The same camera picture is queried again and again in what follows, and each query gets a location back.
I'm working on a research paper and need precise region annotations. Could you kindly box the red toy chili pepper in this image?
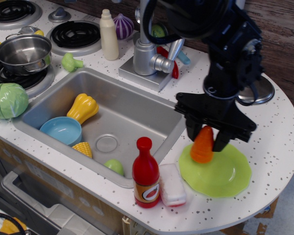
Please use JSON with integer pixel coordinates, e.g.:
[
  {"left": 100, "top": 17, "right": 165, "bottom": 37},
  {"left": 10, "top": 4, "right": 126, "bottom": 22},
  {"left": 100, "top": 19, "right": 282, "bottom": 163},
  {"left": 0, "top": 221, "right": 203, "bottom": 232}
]
[{"left": 157, "top": 46, "right": 179, "bottom": 79}]

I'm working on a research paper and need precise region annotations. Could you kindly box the silver toy faucet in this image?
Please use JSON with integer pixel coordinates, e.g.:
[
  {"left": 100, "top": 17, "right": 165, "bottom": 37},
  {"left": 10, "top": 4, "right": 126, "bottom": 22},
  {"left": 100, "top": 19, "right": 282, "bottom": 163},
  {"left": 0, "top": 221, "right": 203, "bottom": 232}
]
[{"left": 119, "top": 0, "right": 184, "bottom": 92}]

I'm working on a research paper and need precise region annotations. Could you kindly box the green plastic plate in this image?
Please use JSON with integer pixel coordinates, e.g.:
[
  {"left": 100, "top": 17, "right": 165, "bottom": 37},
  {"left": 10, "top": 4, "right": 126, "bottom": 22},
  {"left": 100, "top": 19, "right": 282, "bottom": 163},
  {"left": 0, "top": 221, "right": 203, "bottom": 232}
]
[{"left": 178, "top": 144, "right": 252, "bottom": 198}]

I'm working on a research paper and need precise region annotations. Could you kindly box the steel cooking pot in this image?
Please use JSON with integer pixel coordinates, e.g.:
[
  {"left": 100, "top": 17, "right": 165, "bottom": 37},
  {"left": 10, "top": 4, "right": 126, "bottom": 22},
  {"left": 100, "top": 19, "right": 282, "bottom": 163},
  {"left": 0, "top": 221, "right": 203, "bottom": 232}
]
[{"left": 0, "top": 34, "right": 52, "bottom": 75}]

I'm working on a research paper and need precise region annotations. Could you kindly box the green toy cabbage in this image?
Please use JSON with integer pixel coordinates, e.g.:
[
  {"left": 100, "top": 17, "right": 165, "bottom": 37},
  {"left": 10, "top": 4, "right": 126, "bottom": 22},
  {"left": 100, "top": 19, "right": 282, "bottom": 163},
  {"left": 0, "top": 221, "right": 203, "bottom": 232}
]
[{"left": 0, "top": 83, "right": 29, "bottom": 119}]

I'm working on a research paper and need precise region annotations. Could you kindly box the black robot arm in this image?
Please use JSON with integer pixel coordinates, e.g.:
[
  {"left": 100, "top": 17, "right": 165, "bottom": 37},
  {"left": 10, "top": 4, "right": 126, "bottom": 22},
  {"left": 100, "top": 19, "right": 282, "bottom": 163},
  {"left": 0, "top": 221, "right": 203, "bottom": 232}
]
[{"left": 141, "top": 0, "right": 264, "bottom": 152}]

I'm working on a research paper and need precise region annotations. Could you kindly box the purple toy onion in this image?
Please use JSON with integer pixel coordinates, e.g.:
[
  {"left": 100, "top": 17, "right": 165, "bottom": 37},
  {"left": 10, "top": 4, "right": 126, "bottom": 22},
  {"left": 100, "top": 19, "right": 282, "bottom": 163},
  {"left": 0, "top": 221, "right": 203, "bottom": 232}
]
[{"left": 113, "top": 13, "right": 134, "bottom": 40}]

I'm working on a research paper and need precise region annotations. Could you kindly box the black coil burner centre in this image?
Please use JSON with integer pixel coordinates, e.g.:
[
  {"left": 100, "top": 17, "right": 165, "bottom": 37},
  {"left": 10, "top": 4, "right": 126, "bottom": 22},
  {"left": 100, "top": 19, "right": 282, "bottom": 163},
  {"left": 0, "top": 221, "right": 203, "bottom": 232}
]
[{"left": 46, "top": 21, "right": 101, "bottom": 57}]

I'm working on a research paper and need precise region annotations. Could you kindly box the blue utensil handle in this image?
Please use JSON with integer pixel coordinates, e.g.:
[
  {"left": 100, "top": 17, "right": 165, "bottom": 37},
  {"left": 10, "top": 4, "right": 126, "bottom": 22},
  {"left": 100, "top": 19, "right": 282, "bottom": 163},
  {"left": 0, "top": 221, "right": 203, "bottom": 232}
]
[{"left": 177, "top": 51, "right": 191, "bottom": 65}]

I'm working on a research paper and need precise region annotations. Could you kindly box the steel pot lid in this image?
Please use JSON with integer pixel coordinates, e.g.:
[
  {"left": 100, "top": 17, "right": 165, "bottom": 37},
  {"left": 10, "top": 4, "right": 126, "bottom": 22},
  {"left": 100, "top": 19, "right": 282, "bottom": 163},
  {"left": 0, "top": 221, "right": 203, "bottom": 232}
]
[{"left": 236, "top": 76, "right": 275, "bottom": 106}]

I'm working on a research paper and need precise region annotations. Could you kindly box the black coil burner left-front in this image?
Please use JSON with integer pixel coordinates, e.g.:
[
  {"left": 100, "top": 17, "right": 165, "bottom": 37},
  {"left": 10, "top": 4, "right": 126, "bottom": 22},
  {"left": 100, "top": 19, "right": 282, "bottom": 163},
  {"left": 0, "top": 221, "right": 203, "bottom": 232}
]
[{"left": 0, "top": 62, "right": 55, "bottom": 98}]

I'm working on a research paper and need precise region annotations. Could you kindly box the cream plastic bottle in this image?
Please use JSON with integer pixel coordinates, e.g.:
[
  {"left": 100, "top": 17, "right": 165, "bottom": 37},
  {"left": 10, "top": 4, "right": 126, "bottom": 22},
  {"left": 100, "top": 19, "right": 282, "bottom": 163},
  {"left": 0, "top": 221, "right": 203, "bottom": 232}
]
[{"left": 99, "top": 9, "right": 119, "bottom": 61}]

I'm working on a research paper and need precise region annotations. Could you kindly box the light green toy broccoli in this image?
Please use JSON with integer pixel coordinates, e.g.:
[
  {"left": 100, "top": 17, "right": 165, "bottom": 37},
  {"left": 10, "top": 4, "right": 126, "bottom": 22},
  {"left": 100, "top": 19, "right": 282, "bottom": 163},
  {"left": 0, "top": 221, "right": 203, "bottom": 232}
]
[{"left": 61, "top": 53, "right": 84, "bottom": 72}]

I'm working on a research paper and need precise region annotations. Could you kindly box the black coil burner top-left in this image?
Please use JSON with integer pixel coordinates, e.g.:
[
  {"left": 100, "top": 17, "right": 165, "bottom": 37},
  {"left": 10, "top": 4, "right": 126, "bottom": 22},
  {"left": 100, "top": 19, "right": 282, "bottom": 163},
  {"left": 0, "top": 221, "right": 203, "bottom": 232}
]
[{"left": 0, "top": 0, "right": 42, "bottom": 30}]

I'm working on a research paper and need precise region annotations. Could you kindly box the yellow toy squash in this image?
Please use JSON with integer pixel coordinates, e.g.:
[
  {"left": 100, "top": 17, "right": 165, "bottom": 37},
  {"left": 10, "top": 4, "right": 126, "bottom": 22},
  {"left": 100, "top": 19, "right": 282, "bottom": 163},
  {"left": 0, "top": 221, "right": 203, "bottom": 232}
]
[{"left": 66, "top": 94, "right": 99, "bottom": 125}]

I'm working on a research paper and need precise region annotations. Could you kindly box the yellow toy behind pot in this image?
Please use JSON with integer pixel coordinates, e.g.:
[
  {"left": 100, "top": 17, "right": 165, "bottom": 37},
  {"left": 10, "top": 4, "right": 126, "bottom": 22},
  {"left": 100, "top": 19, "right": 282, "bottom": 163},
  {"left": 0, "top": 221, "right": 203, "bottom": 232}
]
[{"left": 34, "top": 30, "right": 44, "bottom": 36}]

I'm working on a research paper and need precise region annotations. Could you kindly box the yellow toy on floor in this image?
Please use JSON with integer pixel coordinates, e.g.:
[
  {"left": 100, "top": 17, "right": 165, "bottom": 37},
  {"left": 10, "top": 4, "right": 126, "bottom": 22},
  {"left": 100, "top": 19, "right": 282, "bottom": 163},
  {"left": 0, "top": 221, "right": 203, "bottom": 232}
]
[{"left": 0, "top": 217, "right": 27, "bottom": 235}]

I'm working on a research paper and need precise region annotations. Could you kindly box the orange toy carrot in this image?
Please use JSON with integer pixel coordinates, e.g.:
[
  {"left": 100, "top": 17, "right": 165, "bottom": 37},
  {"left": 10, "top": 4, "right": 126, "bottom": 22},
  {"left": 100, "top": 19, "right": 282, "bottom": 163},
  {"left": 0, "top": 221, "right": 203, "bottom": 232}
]
[{"left": 190, "top": 125, "right": 214, "bottom": 164}]

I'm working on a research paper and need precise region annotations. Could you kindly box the silver sink basin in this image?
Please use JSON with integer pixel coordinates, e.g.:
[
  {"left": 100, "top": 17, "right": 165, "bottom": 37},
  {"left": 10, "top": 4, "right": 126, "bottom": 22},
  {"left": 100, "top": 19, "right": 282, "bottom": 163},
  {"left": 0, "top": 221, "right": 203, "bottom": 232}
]
[{"left": 13, "top": 68, "right": 185, "bottom": 188}]

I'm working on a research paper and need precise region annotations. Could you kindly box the white and red sponge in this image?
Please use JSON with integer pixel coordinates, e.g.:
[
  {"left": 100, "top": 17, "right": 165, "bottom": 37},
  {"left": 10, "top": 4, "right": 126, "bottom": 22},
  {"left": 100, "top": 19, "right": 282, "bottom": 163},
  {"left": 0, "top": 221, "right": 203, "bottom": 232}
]
[{"left": 159, "top": 164, "right": 187, "bottom": 207}]

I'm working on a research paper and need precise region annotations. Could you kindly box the red ketchup bottle toy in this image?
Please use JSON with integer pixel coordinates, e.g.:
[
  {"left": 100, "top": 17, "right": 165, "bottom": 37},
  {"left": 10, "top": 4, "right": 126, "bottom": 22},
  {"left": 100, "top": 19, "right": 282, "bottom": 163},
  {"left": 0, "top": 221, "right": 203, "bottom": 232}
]
[{"left": 132, "top": 137, "right": 160, "bottom": 208}]

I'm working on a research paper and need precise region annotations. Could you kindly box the oven door handle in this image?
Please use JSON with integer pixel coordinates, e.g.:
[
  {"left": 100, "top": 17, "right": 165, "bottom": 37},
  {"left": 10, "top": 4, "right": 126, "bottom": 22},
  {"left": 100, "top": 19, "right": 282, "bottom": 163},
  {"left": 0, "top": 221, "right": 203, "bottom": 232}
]
[{"left": 1, "top": 170, "right": 72, "bottom": 235}]

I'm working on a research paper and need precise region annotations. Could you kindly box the silver stove knob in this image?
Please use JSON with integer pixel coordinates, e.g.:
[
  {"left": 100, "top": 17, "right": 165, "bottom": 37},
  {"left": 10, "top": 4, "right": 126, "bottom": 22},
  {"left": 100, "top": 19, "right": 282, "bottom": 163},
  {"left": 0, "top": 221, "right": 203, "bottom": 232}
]
[{"left": 48, "top": 7, "right": 72, "bottom": 23}]

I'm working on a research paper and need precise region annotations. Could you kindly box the green toy lime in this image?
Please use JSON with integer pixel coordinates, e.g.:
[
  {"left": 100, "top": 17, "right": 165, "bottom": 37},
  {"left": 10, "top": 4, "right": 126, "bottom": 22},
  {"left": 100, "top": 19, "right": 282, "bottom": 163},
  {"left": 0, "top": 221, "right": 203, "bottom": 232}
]
[{"left": 104, "top": 159, "right": 124, "bottom": 176}]

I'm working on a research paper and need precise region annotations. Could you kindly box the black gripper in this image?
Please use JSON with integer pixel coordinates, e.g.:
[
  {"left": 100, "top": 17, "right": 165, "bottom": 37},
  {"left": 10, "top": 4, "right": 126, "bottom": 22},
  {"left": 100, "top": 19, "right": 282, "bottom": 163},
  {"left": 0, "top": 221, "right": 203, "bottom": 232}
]
[{"left": 175, "top": 93, "right": 256, "bottom": 152}]

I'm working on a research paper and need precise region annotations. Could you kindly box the blue plastic bowl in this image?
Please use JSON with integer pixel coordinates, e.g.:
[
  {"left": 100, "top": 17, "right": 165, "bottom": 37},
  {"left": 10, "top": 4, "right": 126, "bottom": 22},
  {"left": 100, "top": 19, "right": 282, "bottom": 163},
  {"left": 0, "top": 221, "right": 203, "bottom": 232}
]
[{"left": 40, "top": 117, "right": 82, "bottom": 146}]

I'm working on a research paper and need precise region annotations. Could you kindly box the green pea can toy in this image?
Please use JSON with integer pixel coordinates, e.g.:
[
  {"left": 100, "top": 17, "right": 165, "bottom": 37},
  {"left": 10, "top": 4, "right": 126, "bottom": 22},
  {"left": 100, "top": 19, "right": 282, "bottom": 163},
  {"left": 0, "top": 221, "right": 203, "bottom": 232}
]
[{"left": 151, "top": 23, "right": 168, "bottom": 38}]

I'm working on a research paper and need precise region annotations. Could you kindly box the yellow toy corn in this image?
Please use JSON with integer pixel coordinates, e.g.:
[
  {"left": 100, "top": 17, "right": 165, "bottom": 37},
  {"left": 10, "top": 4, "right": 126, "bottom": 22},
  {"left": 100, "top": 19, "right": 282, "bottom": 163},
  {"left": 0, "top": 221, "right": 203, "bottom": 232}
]
[{"left": 72, "top": 142, "right": 93, "bottom": 159}]

